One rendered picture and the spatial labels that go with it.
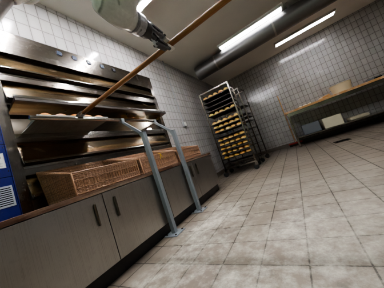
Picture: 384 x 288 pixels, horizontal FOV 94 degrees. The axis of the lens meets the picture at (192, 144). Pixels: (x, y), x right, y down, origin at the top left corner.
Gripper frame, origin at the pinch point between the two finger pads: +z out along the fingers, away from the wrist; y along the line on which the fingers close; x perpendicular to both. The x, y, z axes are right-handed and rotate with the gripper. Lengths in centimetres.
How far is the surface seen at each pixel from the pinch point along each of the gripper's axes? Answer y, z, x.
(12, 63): -60, -21, -133
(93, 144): 16, 28, -133
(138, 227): 97, 8, -78
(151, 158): 49, 38, -72
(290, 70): -87, 499, 80
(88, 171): 48, -13, -83
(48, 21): -121, 17, -133
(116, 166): 48, 9, -83
